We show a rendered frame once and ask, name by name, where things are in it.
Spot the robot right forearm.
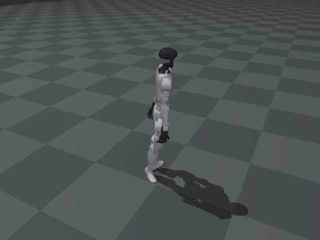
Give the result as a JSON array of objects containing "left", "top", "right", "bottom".
[{"left": 161, "top": 105, "right": 170, "bottom": 132}]

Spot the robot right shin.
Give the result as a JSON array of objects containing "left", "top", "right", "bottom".
[{"left": 147, "top": 145, "right": 159, "bottom": 172}]

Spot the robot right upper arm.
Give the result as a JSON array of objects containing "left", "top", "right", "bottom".
[{"left": 160, "top": 78, "right": 172, "bottom": 111}]

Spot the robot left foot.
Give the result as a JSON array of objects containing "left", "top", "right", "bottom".
[{"left": 152, "top": 160, "right": 164, "bottom": 171}]

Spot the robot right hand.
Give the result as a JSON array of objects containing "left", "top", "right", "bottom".
[{"left": 156, "top": 126, "right": 170, "bottom": 144}]

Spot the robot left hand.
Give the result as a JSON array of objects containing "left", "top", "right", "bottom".
[{"left": 147, "top": 101, "right": 155, "bottom": 120}]

